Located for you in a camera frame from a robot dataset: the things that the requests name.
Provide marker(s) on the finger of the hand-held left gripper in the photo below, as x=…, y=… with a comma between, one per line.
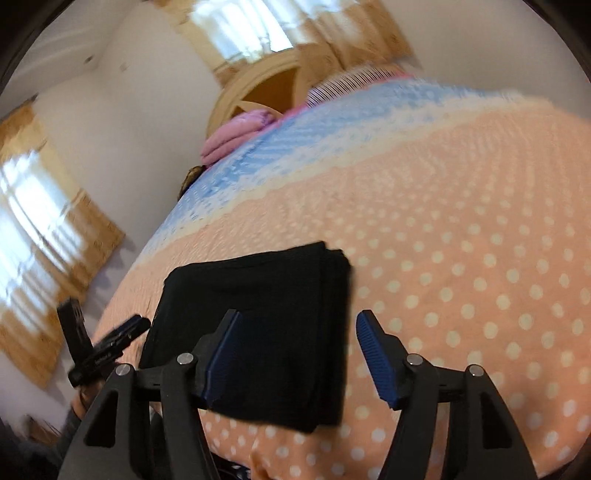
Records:
x=129, y=331
x=74, y=325

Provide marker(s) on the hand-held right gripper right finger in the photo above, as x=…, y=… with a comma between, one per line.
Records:
x=377, y=360

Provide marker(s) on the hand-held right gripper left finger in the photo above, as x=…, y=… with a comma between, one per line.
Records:
x=224, y=364

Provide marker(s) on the black pants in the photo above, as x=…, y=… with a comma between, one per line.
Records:
x=277, y=300

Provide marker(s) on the person's grey sleeved forearm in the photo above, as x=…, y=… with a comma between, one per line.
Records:
x=69, y=429

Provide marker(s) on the person's left hand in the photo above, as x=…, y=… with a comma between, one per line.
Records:
x=84, y=400

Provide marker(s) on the brown wooden furniture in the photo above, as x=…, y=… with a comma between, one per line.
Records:
x=42, y=428

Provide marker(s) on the beige patterned window curtain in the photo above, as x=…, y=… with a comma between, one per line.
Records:
x=92, y=240
x=360, y=37

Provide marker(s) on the brown fuzzy object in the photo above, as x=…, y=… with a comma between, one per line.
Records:
x=189, y=181

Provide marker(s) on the orange and blue dotted blanket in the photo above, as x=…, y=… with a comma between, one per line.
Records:
x=461, y=207

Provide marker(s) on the pink folded quilt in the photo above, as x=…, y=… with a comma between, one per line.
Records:
x=231, y=134

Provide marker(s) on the cream wooden headboard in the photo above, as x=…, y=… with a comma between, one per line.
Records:
x=231, y=90

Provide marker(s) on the striped pillow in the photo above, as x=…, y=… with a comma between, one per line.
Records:
x=341, y=83

